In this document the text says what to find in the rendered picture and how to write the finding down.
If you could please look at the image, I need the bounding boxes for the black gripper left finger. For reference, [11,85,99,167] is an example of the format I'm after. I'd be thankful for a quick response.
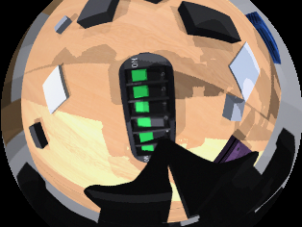
[83,139,173,223]

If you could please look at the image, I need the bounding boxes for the white flat rectangular sheet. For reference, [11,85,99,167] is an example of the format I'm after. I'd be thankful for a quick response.
[228,41,260,101]

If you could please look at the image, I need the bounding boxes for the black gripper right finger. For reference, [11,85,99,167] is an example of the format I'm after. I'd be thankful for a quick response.
[164,139,260,218]

